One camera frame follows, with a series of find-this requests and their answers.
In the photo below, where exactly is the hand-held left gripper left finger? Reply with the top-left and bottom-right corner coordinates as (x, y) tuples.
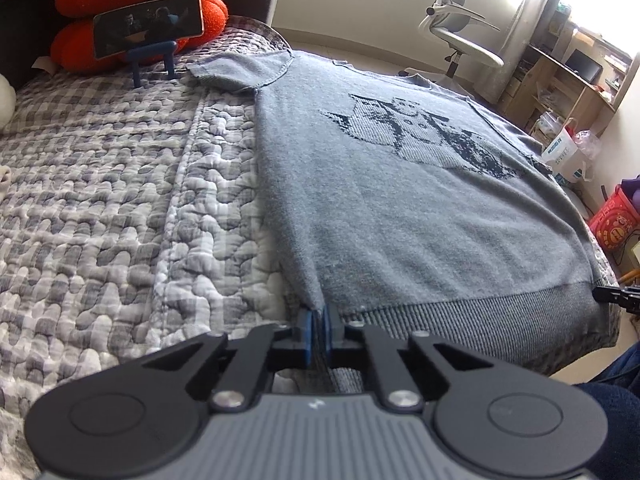
(140, 307), (317, 413)

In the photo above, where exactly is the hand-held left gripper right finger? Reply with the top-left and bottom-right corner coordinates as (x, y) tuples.
(320, 305), (501, 413)

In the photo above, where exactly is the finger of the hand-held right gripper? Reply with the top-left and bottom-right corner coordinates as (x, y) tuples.
(592, 284), (640, 316)

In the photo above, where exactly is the grey knit sweater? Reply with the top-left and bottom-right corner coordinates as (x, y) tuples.
(186, 49), (621, 396)

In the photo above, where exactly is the red box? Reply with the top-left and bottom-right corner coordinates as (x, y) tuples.
(587, 185), (640, 256)

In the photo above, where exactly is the person's dark blue clothing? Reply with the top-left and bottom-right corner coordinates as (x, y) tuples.
(550, 330), (640, 480)

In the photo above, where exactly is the clear plastic bag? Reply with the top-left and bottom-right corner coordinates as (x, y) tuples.
(575, 129), (602, 162)

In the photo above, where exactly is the wooden desk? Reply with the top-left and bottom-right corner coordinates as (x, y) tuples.
(500, 10), (640, 136)

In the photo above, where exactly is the black monitor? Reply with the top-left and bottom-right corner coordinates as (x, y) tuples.
(565, 49), (603, 83)

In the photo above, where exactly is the grey checked quilted blanket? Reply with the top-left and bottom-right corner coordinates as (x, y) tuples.
(0, 15), (626, 480)

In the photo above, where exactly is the white office chair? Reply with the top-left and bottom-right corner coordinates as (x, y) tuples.
(402, 0), (506, 86)

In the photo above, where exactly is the beige curtain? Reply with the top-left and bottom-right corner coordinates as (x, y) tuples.
(492, 0), (581, 106)

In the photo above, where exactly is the blue phone stand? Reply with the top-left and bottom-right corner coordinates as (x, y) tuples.
(126, 39), (180, 88)

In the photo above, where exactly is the smartphone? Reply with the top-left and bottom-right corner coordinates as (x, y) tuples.
(92, 0), (205, 60)

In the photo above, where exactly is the white plush toy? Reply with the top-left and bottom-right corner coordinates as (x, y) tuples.
(0, 72), (18, 131)

